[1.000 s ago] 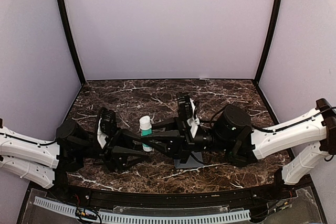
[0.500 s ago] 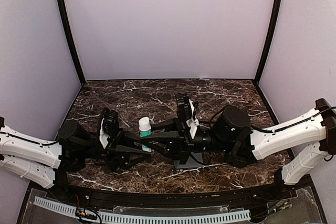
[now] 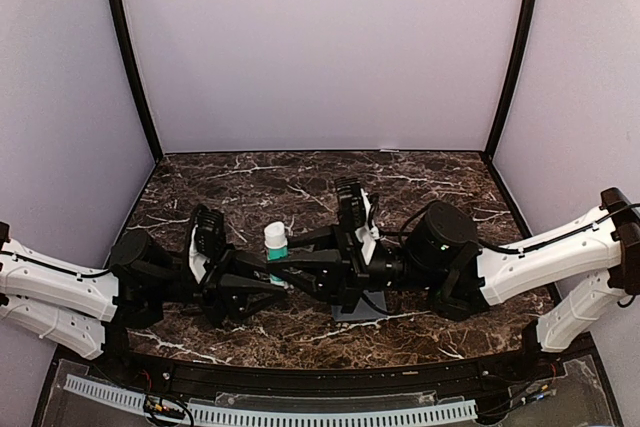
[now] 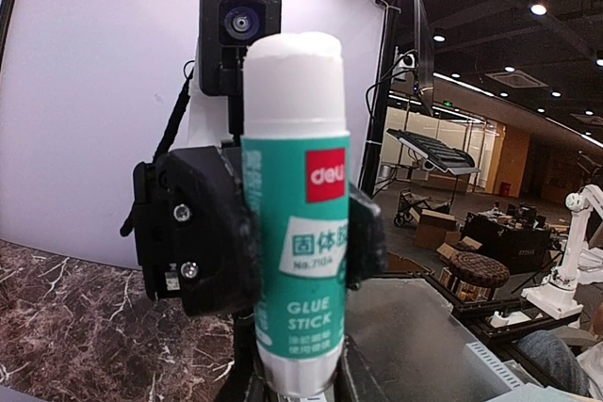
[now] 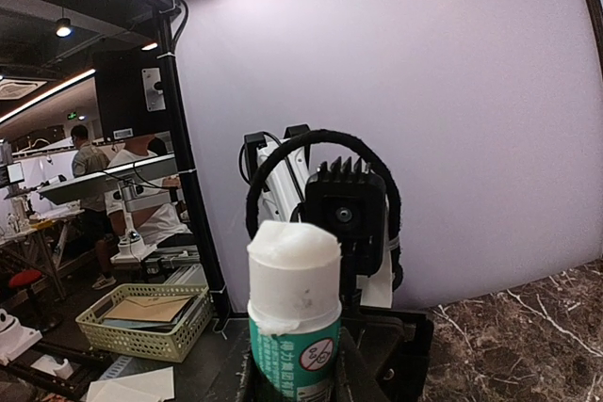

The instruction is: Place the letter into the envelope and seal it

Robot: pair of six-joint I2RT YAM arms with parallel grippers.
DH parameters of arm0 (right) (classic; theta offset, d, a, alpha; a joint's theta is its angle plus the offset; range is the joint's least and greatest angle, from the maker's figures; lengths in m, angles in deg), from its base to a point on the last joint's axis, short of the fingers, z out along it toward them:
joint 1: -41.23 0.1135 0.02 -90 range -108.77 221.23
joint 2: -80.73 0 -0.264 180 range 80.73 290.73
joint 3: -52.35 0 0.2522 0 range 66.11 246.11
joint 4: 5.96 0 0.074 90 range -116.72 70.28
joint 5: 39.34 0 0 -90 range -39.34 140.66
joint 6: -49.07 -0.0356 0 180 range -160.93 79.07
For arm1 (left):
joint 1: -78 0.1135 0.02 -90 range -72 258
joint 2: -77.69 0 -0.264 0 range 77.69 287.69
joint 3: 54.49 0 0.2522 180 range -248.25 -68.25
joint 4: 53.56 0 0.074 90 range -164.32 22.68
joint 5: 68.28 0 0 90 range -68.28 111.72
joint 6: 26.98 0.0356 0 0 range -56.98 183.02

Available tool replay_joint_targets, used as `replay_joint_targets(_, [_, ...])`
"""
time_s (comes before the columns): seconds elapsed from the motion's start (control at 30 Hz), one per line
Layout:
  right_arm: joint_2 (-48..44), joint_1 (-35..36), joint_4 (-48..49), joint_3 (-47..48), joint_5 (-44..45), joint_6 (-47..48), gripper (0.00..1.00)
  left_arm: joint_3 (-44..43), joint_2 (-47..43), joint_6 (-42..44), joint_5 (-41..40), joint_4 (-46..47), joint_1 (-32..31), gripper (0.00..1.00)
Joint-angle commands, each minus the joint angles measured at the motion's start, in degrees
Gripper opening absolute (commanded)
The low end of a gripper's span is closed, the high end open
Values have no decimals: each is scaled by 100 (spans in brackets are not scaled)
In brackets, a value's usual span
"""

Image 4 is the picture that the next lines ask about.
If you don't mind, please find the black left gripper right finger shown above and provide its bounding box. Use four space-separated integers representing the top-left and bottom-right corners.
336 334 396 402

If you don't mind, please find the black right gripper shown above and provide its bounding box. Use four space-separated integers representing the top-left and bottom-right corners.
120 146 261 316

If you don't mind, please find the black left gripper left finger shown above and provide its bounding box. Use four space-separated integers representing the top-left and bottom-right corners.
220 312 264 402

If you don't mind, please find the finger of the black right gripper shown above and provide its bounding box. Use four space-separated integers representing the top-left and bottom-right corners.
346 184 387 290

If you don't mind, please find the green white glue stick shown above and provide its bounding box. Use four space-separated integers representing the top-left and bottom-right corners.
241 32 350 398

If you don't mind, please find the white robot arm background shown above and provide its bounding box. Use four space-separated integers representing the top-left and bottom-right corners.
120 146 602 401

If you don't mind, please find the brown cardboard box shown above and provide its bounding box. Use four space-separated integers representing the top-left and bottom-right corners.
414 209 461 250

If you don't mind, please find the round woven brown stool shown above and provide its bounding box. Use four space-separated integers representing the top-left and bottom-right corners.
448 251 510 301

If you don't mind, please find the slanted black tray rack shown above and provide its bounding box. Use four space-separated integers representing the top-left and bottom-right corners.
386 128 480 176

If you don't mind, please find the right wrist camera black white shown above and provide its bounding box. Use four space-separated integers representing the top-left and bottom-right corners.
187 0 282 147

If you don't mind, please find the black right corner frame post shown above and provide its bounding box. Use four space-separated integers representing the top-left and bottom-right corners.
358 0 398 197

